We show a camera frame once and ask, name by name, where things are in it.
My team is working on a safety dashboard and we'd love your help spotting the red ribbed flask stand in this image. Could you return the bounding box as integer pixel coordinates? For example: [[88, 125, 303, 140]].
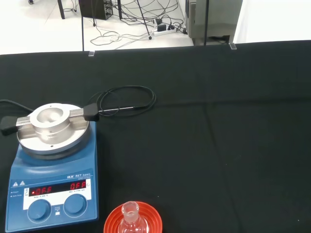
[[104, 201, 163, 233]]

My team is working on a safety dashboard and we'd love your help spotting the black bench cloth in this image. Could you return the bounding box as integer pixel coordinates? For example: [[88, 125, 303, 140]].
[[0, 40, 311, 233]]

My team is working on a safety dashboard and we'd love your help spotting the white power strip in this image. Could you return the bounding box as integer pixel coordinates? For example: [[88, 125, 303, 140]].
[[152, 28, 176, 37]]

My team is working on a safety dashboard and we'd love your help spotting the grey cabinet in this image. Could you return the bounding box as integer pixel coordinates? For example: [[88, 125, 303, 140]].
[[185, 0, 243, 46]]

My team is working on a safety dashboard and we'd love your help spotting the blue-base heater with steel block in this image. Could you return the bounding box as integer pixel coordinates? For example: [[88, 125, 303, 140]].
[[0, 101, 100, 233]]

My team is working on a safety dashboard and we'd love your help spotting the black computer tower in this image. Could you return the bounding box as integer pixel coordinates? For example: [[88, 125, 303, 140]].
[[78, 0, 113, 21]]

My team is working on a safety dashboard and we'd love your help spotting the steel probe with black cable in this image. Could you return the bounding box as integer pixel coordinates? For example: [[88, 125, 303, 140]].
[[87, 85, 157, 117]]

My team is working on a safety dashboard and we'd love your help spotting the black heater power cable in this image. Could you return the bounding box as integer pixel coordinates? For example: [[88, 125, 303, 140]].
[[0, 99, 34, 113]]

